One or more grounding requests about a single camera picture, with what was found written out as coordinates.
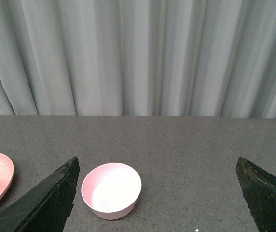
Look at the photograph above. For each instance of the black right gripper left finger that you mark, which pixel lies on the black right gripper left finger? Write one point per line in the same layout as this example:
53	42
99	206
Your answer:
46	207

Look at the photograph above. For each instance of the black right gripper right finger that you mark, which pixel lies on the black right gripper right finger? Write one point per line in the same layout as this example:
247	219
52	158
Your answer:
259	190

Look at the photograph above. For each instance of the light pink bowl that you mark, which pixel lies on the light pink bowl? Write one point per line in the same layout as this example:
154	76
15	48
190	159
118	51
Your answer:
111	190

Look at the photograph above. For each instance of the grey-white curtain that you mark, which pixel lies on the grey-white curtain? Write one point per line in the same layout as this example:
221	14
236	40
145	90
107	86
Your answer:
138	58

